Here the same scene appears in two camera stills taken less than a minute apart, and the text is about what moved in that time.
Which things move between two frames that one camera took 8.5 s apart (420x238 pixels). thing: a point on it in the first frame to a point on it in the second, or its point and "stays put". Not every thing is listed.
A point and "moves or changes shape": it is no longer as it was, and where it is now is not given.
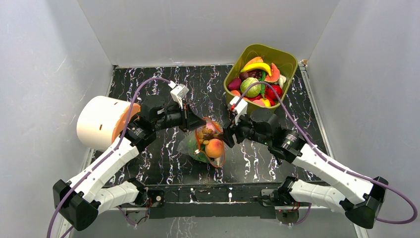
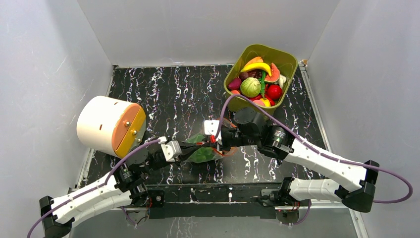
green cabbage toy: x=254 y=90 stays put
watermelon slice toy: x=275 y=74 stays put
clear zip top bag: x=204 y=145 moves or changes shape
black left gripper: x=194 y=121 to x=187 y=149
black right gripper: x=234 y=133 stays put
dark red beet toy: x=235 y=84 stays put
